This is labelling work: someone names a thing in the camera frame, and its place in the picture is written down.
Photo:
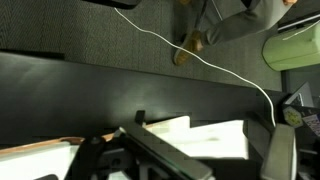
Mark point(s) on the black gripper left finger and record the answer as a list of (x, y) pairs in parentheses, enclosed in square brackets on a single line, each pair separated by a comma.
[(166, 156)]

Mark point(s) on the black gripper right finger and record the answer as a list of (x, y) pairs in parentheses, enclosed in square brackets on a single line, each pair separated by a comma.
[(281, 153)]

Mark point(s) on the thick cream orange book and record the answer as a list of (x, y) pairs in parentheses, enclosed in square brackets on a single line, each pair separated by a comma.
[(213, 140)]

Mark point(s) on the laptop covered with stickers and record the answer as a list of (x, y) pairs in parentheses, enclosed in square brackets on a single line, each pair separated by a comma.
[(300, 116)]

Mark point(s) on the green container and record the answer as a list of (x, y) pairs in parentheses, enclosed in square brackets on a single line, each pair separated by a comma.
[(290, 50)]

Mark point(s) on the brown shoe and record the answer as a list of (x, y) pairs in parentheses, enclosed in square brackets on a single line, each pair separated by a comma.
[(186, 50)]

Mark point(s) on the person leg in grey trousers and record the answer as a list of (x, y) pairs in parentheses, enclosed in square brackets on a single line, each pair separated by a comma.
[(233, 28)]

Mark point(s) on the black furniture base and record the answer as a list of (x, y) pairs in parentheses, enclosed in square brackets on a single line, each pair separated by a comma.
[(113, 3)]

